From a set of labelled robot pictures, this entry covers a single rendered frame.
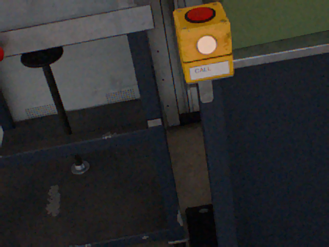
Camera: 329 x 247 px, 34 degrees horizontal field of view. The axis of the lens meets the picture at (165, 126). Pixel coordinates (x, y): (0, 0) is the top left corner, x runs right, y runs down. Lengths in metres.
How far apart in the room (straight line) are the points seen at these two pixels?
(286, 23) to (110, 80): 1.00
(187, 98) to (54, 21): 1.02
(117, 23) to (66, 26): 0.10
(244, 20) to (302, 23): 0.12
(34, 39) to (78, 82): 0.87
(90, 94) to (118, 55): 0.19
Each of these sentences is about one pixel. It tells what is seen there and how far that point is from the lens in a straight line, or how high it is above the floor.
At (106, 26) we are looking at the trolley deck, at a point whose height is 0.82.
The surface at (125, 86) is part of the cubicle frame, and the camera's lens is 1.95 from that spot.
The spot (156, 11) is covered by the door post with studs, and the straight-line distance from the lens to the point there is 1.82.
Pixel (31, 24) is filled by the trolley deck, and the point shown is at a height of 0.85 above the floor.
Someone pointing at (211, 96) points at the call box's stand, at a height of 0.75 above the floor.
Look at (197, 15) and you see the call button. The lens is 0.85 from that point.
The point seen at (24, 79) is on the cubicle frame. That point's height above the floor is 0.33.
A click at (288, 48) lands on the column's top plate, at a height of 0.75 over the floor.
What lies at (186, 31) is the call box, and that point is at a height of 0.90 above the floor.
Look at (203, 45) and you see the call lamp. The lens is 0.83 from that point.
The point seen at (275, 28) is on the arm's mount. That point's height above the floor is 0.78.
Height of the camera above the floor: 1.30
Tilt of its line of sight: 38 degrees down
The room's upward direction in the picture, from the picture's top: 11 degrees counter-clockwise
